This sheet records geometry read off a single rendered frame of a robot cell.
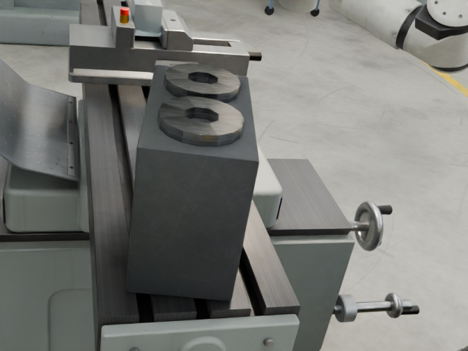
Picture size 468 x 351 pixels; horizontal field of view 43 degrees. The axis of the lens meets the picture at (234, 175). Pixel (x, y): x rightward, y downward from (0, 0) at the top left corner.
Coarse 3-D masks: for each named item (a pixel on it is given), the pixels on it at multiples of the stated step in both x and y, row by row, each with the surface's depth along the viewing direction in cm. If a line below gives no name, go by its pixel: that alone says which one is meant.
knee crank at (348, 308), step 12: (336, 300) 133; (348, 300) 130; (384, 300) 138; (396, 300) 134; (408, 300) 136; (336, 312) 131; (348, 312) 129; (360, 312) 133; (396, 312) 133; (408, 312) 137
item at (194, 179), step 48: (192, 96) 67; (240, 96) 71; (144, 144) 58; (192, 144) 59; (240, 144) 61; (144, 192) 60; (192, 192) 60; (240, 192) 60; (144, 240) 63; (192, 240) 63; (240, 240) 63; (144, 288) 66; (192, 288) 66
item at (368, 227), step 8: (360, 208) 142; (368, 208) 138; (376, 208) 136; (384, 208) 137; (360, 216) 143; (368, 216) 139; (376, 216) 135; (352, 224) 138; (360, 224) 138; (368, 224) 139; (376, 224) 135; (360, 232) 143; (368, 232) 139; (376, 232) 135; (360, 240) 142; (368, 240) 139; (376, 240) 135; (368, 248) 138; (376, 248) 137
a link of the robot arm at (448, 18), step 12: (432, 0) 81; (444, 0) 80; (456, 0) 80; (432, 12) 80; (444, 12) 79; (456, 12) 79; (444, 24) 79; (456, 24) 79; (444, 72) 90; (456, 72) 89
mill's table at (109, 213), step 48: (96, 0) 158; (96, 96) 108; (144, 96) 117; (96, 144) 93; (96, 192) 82; (96, 240) 74; (96, 288) 67; (240, 288) 70; (288, 288) 71; (96, 336) 66; (144, 336) 64; (192, 336) 65; (240, 336) 67; (288, 336) 69
